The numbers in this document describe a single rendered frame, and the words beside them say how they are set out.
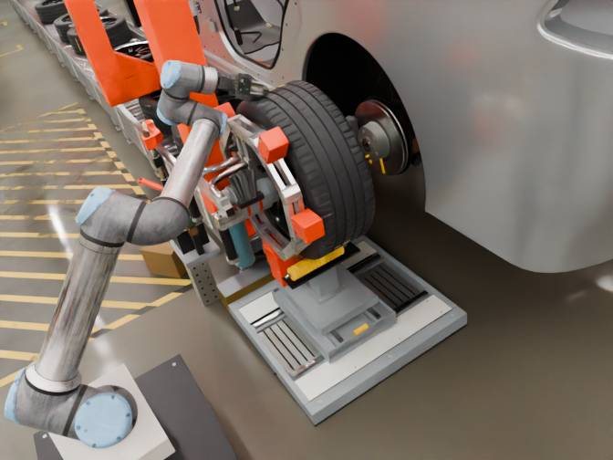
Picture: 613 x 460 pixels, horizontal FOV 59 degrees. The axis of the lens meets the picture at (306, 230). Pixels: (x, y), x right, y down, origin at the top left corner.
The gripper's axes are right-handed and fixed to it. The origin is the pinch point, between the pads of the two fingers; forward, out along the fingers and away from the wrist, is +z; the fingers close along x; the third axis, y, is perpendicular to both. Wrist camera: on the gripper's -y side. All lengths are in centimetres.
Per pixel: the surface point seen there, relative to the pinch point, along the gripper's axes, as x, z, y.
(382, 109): 0.0, 44.5, 11.7
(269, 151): -18.8, -8.4, 28.3
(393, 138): -10, 50, 15
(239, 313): -106, 22, -42
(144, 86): -9, 10, -233
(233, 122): -12.8, -10.1, -0.1
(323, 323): -91, 39, 5
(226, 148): -24.1, -4.4, -18.7
